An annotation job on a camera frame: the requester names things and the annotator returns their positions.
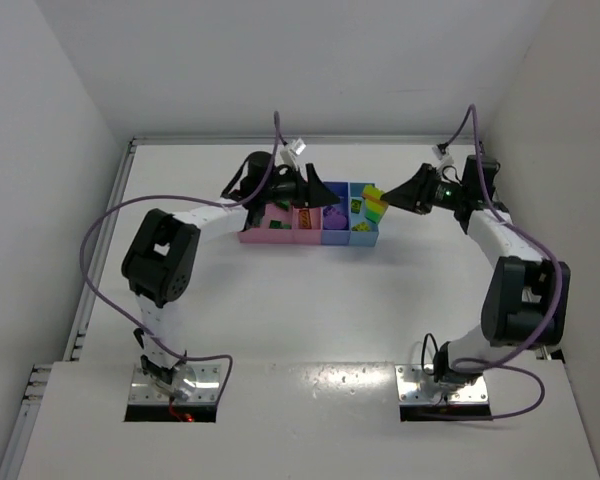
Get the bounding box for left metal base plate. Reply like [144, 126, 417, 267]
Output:
[127, 364, 221, 408]

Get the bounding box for orange lego plate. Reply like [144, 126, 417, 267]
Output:
[298, 209, 312, 230]

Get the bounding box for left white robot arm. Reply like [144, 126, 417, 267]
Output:
[122, 151, 338, 396]

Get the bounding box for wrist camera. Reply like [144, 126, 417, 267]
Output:
[280, 138, 306, 169]
[432, 143, 454, 172]

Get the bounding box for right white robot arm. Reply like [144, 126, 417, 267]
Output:
[382, 155, 571, 385]

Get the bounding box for small pink bin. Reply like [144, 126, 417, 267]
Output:
[292, 207, 323, 245]

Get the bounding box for large pink bin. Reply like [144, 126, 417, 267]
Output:
[238, 203, 293, 244]

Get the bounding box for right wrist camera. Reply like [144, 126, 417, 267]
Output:
[432, 143, 454, 172]

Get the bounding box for dark blue bin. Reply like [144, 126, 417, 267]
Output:
[321, 181, 351, 246]

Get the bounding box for metal base plate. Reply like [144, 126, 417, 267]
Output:
[127, 364, 221, 408]
[395, 364, 489, 407]

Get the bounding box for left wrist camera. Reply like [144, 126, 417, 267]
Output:
[280, 138, 306, 169]

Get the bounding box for multicolour lego stack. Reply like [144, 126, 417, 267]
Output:
[361, 184, 389, 224]

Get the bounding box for light blue bin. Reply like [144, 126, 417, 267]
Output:
[349, 182, 379, 247]

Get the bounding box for purple round lego brick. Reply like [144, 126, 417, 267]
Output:
[323, 206, 349, 231]

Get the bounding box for lime green lego brick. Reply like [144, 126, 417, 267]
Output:
[351, 199, 362, 213]

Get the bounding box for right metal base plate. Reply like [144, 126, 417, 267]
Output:
[395, 364, 489, 407]

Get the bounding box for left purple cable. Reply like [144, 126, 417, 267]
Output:
[79, 110, 301, 396]

